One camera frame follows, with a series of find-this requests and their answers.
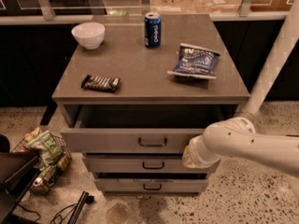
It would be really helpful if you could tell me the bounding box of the green snack bag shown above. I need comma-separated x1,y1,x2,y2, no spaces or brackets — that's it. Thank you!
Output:
26,131,63,166

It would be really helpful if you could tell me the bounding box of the dark snack bar packet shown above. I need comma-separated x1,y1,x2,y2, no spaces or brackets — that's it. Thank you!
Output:
81,75,121,92

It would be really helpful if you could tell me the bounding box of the grey top drawer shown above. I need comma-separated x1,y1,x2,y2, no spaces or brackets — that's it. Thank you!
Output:
61,109,203,154

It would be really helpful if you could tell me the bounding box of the grey drawer cabinet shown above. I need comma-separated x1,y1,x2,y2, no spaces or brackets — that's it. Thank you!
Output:
51,13,251,195

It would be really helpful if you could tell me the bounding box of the black wire basket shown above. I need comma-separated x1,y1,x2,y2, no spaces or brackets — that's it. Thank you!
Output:
12,133,72,195

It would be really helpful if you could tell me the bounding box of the black equipment left edge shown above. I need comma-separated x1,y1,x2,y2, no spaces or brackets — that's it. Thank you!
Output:
0,135,39,224

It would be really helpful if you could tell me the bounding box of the grey middle drawer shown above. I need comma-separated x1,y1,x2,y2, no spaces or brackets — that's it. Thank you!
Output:
82,154,219,174

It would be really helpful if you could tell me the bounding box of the blue chip bag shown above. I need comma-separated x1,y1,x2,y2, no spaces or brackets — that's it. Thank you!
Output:
167,43,220,79

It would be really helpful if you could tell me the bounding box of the can in basket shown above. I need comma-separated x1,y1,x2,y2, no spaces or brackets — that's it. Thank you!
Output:
32,177,50,194

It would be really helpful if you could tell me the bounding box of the black bar on floor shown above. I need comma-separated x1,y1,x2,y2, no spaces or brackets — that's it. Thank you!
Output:
67,191,94,224

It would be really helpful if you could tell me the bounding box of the blue soda can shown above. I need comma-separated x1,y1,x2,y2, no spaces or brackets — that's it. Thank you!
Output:
144,12,162,48

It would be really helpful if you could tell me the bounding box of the grey drawer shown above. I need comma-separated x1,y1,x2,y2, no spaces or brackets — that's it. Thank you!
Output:
94,173,208,195
61,109,203,154
82,154,219,174

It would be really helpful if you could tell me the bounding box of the grey bottom drawer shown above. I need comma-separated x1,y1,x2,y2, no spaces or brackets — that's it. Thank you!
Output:
94,173,208,195

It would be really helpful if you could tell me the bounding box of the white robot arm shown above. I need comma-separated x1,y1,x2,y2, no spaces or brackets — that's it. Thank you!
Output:
182,0,299,177

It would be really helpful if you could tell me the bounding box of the white ceramic bowl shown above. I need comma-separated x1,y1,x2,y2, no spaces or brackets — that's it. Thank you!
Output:
71,22,106,49

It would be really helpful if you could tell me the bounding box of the black cable on floor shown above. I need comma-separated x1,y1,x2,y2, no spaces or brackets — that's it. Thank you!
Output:
17,203,78,224

